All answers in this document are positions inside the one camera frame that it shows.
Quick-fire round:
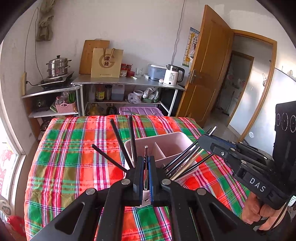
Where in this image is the white refrigerator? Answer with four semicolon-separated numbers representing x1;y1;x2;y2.
244;69;295;155

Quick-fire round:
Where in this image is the wooden cutting board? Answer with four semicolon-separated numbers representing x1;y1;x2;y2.
79;39;110;74

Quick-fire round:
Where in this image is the giraffe height chart poster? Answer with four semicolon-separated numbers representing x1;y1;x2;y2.
182;27;200;68

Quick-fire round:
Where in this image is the black induction cooker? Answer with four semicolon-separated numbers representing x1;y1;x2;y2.
38;71;74;88

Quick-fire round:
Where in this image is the silver metal chopstick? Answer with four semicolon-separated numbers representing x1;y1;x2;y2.
144;146;149;191

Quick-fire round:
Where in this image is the pink plastic utensil basket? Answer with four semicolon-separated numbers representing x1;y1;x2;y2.
124;131;200;207

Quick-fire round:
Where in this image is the beige wooden chopstick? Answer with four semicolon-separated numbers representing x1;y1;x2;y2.
166;148;204;180
170;147;204;180

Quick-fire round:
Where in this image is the stainless steel steamer pot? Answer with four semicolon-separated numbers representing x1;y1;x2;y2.
46;55;72;78

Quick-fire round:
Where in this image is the small side shelf unit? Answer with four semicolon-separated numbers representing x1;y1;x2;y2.
21;85;84;140

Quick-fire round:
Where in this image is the brown wooden door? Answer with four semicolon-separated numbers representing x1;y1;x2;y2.
176;5;234;127

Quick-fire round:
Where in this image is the glass cup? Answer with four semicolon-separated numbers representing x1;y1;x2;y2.
135;68;142;78

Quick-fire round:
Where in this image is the person's right hand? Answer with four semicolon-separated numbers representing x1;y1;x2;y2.
241;192;287;230

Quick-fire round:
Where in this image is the clear plastic container box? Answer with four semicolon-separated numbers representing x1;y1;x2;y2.
147;64;167;81

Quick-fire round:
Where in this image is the red lidded jar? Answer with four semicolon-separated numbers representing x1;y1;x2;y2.
120;63;127;77

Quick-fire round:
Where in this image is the black tracker mount plate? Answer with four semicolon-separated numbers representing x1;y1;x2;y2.
273;101;296;182

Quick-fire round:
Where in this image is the pink woven basket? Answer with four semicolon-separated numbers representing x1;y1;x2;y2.
55;97;77;113

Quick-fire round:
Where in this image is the steel kitchen shelf table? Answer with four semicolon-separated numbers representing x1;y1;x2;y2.
71;74;185;116

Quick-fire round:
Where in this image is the red green plaid tablecloth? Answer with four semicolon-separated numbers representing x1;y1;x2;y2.
24;115;250;240

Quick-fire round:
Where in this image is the purple plastic storage lid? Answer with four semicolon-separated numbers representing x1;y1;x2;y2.
119;106;163;116

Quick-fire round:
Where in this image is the tan paper shopping bag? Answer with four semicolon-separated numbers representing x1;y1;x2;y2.
91;48;123;78

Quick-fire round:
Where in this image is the white electric kettle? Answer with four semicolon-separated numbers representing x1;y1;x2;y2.
163;64;185;86

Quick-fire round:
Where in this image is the green cloth bag hanging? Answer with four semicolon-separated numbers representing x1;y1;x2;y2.
36;0;55;42

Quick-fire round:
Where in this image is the dark soy sauce bottle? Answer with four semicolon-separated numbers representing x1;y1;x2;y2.
95;85;105;102

